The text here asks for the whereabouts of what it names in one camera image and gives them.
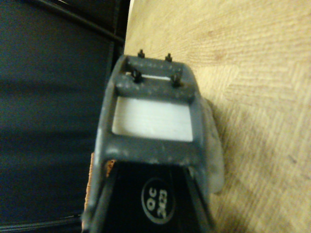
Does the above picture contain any grey plush toy mouse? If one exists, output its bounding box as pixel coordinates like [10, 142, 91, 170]
[191, 97, 225, 195]

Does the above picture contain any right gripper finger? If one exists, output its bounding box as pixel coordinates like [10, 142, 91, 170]
[82, 49, 215, 233]

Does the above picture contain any brown wicker basket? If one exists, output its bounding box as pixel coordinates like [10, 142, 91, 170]
[82, 151, 115, 231]

